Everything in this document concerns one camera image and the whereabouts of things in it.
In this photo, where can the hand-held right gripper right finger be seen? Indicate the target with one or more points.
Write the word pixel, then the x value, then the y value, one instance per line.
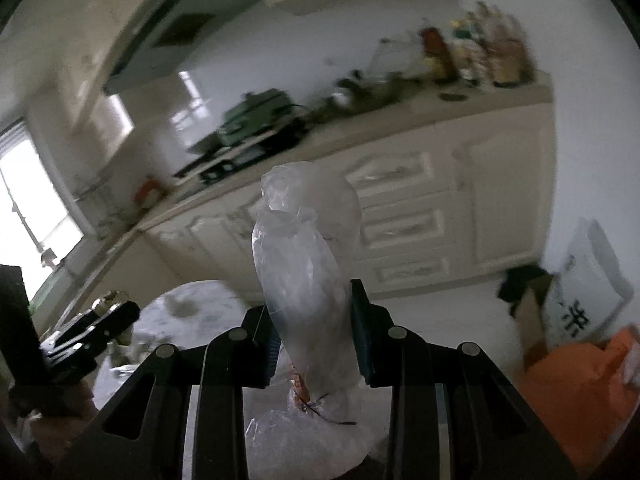
pixel 361 340

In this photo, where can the clear plastic bag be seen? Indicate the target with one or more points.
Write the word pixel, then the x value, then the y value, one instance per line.
pixel 305 270

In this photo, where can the white printed sack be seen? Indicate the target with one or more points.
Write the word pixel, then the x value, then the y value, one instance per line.
pixel 590 280

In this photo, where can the black gas stove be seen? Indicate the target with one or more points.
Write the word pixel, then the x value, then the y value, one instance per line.
pixel 250 152

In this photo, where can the cardboard box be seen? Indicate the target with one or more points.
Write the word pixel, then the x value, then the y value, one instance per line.
pixel 532 320

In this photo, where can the row of condiment bottles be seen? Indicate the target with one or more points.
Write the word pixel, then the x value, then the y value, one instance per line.
pixel 485 50

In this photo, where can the round marble table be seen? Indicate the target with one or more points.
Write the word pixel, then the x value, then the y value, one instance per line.
pixel 205 305

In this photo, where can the cream lower kitchen cabinets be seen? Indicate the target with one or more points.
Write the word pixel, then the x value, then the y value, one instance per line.
pixel 425 185

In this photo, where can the kitchen window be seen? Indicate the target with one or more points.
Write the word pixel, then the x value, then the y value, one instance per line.
pixel 30 200

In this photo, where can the green cooking pot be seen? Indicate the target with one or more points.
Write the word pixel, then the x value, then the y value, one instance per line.
pixel 252 112

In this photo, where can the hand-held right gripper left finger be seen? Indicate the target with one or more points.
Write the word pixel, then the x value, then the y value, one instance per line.
pixel 260 355

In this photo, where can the red round container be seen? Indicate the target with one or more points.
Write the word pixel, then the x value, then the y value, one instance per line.
pixel 147 190

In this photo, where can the orange plastic bag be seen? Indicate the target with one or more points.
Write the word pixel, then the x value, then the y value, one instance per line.
pixel 575 400

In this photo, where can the dark cloth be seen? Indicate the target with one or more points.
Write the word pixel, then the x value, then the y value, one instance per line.
pixel 522 282

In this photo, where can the small dark flat object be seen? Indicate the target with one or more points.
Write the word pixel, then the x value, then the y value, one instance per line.
pixel 456 97

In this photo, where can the narrow cream upper cabinet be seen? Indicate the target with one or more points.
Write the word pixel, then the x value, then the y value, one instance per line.
pixel 75 60

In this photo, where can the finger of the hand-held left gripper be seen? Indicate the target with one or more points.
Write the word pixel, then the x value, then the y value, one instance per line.
pixel 107 322

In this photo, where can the person's left hand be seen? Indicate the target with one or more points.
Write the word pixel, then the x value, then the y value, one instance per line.
pixel 55 420

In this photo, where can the range hood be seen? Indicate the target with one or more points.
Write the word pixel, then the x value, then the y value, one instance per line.
pixel 170 30

